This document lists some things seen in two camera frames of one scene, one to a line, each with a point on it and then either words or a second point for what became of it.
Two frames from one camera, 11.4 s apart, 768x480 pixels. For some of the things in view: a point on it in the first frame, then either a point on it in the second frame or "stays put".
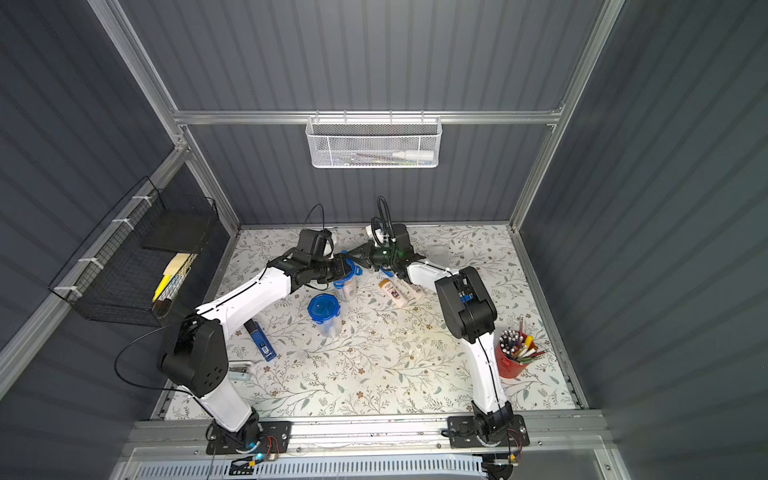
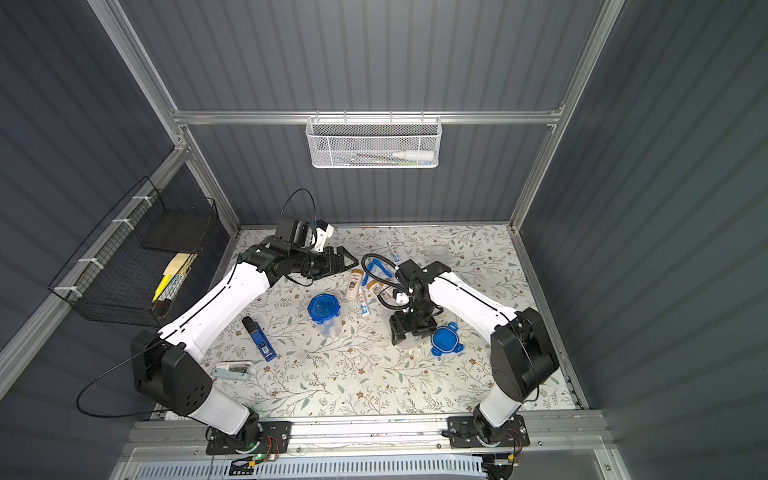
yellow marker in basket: [164, 281] stays put
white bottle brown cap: [387, 285] to [378, 287]
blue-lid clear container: [323, 308] stays put
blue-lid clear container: [438, 255] stays put
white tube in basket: [415, 155] stays put
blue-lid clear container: [346, 289] to [410, 341]
